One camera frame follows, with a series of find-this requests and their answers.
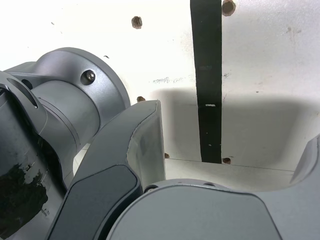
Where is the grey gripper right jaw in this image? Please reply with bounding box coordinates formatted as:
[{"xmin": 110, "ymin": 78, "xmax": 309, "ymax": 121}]
[{"xmin": 106, "ymin": 134, "xmax": 320, "ymax": 240}]

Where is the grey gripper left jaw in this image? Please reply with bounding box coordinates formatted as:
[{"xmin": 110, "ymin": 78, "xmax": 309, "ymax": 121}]
[{"xmin": 47, "ymin": 99, "xmax": 167, "ymax": 240}]

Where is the black tape strip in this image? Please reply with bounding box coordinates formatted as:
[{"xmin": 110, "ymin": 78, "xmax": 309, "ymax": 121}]
[{"xmin": 189, "ymin": 0, "xmax": 223, "ymax": 165}]

